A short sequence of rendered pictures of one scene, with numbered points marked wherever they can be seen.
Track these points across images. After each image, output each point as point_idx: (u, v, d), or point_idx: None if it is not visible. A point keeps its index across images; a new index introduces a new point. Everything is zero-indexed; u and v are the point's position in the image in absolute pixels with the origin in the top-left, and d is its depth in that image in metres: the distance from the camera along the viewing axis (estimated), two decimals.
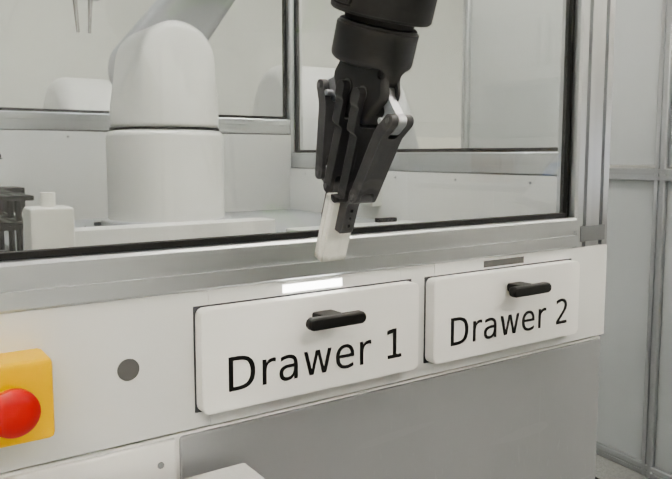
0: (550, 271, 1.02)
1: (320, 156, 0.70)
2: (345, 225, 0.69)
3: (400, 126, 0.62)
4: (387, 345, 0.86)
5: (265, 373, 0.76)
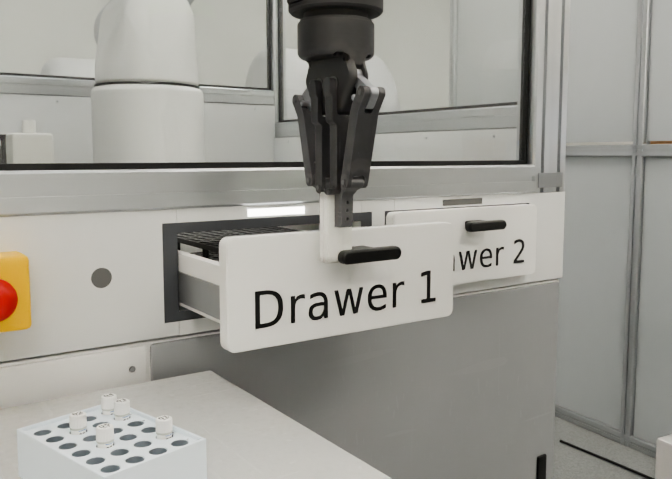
0: (507, 212, 1.08)
1: (308, 163, 0.72)
2: (344, 217, 0.69)
3: (373, 95, 0.64)
4: (421, 288, 0.80)
5: (293, 311, 0.71)
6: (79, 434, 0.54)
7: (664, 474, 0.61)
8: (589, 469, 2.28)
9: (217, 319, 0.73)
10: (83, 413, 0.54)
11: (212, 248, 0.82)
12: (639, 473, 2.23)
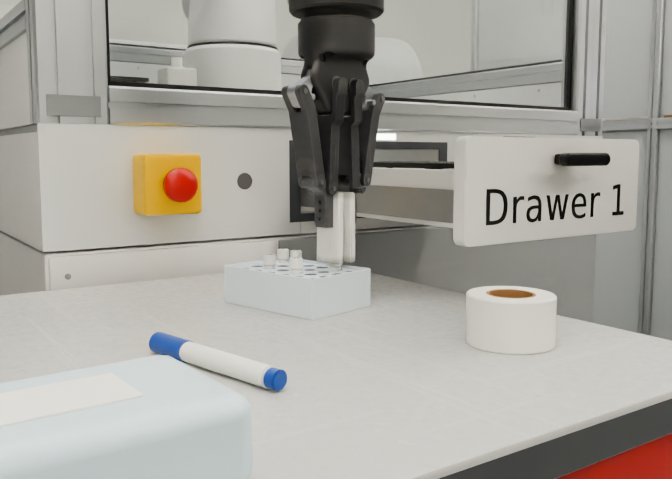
0: None
1: None
2: (317, 217, 0.69)
3: (290, 94, 0.65)
4: (612, 201, 0.83)
5: (515, 211, 0.74)
6: (271, 269, 0.72)
7: None
8: None
9: (435, 222, 0.77)
10: (273, 254, 0.72)
11: (407, 164, 0.86)
12: None
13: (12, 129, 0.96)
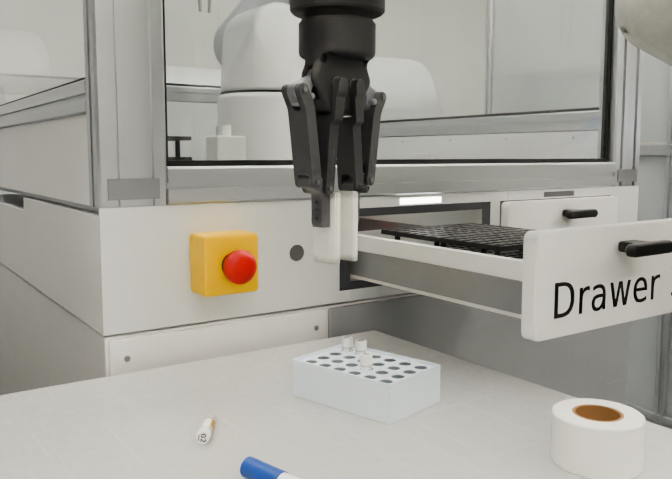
0: (595, 203, 1.26)
1: None
2: (313, 217, 0.69)
3: (289, 92, 0.65)
4: (671, 281, 0.83)
5: (581, 302, 0.74)
6: (199, 429, 0.61)
7: None
8: None
9: (499, 310, 0.76)
10: (198, 441, 0.60)
11: (464, 242, 0.86)
12: None
13: (63, 199, 0.96)
